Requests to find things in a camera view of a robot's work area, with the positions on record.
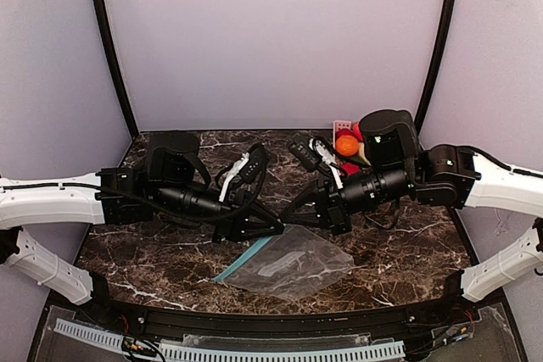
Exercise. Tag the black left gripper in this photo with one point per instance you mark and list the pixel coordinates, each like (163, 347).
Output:
(232, 215)

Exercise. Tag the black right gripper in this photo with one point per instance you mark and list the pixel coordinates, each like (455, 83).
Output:
(332, 208)

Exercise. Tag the clear zip top bag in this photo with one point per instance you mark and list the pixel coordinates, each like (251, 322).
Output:
(290, 266)

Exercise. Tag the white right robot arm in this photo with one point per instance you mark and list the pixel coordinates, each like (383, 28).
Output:
(445, 175)

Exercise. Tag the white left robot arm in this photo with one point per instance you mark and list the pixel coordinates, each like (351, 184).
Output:
(172, 180)

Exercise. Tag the red strawberry toy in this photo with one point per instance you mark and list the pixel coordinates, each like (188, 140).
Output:
(350, 169)

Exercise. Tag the green leafy lettuce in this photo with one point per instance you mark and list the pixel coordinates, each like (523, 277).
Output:
(357, 160)

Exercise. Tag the orange tangerine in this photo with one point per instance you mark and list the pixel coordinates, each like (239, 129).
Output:
(347, 145)

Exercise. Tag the pink plastic basket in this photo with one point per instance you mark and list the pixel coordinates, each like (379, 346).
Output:
(341, 126)

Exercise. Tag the red apple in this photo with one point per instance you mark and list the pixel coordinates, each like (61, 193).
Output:
(357, 132)

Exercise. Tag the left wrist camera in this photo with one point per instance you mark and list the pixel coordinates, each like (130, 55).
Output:
(247, 168)

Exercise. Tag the grey slotted cable duct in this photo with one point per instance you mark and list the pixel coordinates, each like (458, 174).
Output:
(207, 348)

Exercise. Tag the black front frame rail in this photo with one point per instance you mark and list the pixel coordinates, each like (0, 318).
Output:
(410, 320)

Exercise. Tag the black right frame post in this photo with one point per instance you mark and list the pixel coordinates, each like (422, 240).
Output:
(435, 61)

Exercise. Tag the black frame post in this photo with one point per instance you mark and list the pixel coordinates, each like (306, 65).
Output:
(435, 61)
(112, 60)

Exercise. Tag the black left frame post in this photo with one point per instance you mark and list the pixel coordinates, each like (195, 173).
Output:
(112, 60)

